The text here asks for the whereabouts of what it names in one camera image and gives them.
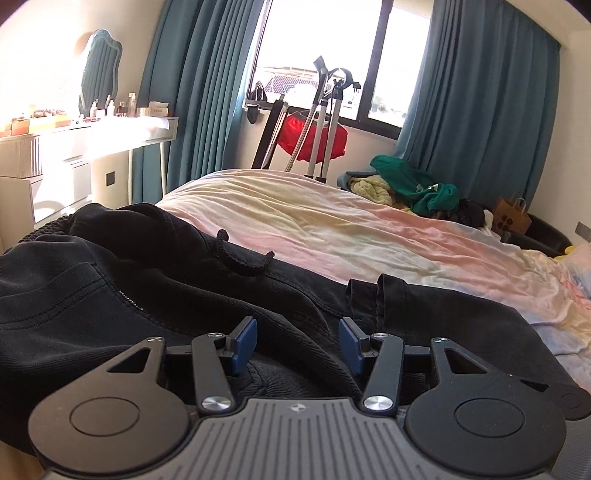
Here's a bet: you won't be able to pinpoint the black corduroy pants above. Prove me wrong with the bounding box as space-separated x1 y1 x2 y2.
1 204 572 452

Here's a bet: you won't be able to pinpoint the window with dark frame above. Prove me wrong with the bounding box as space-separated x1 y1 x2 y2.
249 0 434 139

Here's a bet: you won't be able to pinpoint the brown paper bag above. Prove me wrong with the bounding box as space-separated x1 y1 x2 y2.
492 197 531 235

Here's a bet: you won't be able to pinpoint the black armchair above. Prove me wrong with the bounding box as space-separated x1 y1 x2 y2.
501 214 572 258

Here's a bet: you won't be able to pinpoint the silver garment steamer stand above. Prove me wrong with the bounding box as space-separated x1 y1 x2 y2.
284 56 361 183

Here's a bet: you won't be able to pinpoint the wavy teal framed mirror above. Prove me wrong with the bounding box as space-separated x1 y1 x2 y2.
78 29 123 117

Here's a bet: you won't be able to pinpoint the pastel bed duvet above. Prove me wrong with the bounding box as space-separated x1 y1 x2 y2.
159 170 590 387

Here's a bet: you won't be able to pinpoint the teal right curtain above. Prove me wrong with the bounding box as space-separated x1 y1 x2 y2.
394 1 561 206

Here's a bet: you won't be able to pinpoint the white vanity desk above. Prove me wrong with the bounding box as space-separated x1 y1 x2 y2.
36 116 178 208

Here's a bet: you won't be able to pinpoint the yellow pillow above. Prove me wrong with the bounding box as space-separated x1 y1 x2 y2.
554 245 578 262

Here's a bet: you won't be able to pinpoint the orange tray with cosmetics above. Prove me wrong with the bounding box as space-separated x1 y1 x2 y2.
0 109 71 138

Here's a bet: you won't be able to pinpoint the green sweatshirt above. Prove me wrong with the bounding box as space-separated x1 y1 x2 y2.
370 155 460 217

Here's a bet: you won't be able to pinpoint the black wooden rack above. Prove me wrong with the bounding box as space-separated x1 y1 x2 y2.
252 94 288 170

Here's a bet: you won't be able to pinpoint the white dresser with drawers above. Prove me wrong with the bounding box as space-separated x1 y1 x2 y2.
1 130 91 249

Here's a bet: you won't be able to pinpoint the cream knitted garment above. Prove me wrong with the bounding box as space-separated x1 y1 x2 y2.
349 174 411 212

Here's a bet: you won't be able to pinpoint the pastel pillow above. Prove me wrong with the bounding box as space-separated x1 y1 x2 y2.
560 243 591 298

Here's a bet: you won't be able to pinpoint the teal left curtain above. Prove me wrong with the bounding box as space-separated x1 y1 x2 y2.
131 1 264 203

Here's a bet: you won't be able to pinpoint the teal curtain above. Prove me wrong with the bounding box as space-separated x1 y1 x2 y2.
394 1 561 206
131 1 264 203

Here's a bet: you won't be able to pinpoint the red hanging garment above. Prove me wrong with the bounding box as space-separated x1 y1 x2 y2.
277 112 349 163

